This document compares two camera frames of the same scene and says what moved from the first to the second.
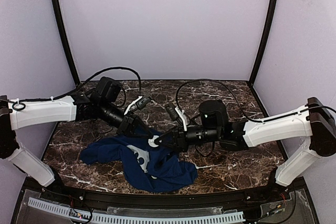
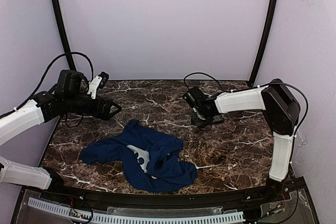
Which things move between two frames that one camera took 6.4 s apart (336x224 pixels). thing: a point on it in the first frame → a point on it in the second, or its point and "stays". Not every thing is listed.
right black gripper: (177, 138) → (203, 120)
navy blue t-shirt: (145, 168) stays
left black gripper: (128, 125) → (102, 108)
